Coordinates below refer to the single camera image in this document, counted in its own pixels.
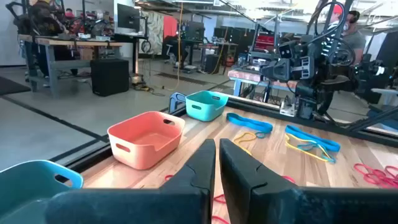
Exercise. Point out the black box cabinet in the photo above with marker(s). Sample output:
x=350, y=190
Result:
x=109, y=77

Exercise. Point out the red tool cabinet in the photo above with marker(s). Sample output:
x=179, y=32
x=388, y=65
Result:
x=264, y=42

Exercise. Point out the grey patterned curtain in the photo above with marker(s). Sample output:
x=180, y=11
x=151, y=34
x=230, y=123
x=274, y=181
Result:
x=152, y=31

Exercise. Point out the black desk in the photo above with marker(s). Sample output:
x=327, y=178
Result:
x=130, y=36

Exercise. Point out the red rubber band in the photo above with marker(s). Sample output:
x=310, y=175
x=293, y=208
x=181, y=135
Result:
x=288, y=179
x=168, y=177
x=391, y=177
x=219, y=199

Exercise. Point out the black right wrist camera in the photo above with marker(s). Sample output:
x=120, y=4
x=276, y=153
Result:
x=285, y=49

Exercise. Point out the orange plastic basket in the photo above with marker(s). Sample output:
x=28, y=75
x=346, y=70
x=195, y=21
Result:
x=146, y=152

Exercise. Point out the wooden workbench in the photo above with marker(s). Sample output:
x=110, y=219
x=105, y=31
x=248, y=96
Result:
x=62, y=41

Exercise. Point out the thin teal rubber band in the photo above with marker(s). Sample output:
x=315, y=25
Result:
x=329, y=158

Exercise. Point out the small teal rubber band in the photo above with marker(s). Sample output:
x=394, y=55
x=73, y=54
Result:
x=256, y=135

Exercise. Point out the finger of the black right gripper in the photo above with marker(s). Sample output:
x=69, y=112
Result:
x=269, y=71
x=284, y=69

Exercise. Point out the red hanging cloth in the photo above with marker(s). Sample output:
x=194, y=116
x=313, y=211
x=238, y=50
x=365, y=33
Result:
x=169, y=26

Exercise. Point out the person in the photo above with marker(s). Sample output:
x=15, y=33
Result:
x=46, y=18
x=354, y=40
x=69, y=14
x=337, y=10

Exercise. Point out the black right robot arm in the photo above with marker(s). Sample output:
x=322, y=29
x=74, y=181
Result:
x=335, y=84

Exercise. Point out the grey plastic basket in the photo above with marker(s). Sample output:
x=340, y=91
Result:
x=28, y=186

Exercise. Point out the black monitor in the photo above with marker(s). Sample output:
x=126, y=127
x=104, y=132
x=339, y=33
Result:
x=127, y=17

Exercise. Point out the black backpack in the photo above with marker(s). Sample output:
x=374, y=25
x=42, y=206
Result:
x=18, y=21

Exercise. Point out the red rubber bands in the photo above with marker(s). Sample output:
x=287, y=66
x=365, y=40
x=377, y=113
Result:
x=370, y=174

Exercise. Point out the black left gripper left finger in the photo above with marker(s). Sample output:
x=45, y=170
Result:
x=174, y=205

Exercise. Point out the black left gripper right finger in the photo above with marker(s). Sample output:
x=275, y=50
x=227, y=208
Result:
x=264, y=205

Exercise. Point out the wide blue rubber band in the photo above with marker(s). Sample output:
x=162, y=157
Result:
x=248, y=123
x=311, y=137

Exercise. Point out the yellow rubber band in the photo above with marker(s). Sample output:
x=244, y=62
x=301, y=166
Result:
x=303, y=151
x=241, y=136

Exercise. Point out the teal plastic basket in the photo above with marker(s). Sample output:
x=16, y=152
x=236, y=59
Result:
x=203, y=110

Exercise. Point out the black floor mat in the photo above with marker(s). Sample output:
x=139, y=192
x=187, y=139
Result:
x=12, y=85

